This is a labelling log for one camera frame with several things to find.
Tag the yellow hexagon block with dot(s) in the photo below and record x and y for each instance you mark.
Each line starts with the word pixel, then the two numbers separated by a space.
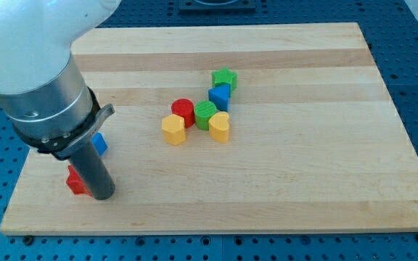
pixel 173 128

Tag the yellow heart block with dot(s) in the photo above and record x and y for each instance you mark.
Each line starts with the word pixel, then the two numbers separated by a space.
pixel 219 127

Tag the green cylinder block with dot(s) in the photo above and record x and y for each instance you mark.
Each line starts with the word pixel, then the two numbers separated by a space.
pixel 203 111

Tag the wooden board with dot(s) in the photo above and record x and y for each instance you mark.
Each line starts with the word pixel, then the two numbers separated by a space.
pixel 316 144

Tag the blue cube block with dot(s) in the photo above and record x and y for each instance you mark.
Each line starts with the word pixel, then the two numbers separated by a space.
pixel 99 143

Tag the red star block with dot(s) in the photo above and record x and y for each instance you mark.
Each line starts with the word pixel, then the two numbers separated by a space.
pixel 74 182

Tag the red cylinder block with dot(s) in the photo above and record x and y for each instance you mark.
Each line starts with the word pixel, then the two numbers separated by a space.
pixel 185 109

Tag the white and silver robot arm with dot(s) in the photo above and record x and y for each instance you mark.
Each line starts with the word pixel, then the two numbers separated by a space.
pixel 41 87

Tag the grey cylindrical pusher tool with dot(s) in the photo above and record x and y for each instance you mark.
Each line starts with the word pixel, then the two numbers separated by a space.
pixel 92 171

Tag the blue triangle block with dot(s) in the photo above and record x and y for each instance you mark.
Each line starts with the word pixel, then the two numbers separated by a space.
pixel 220 96

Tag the green star block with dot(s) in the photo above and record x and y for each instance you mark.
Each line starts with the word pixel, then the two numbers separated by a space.
pixel 225 76

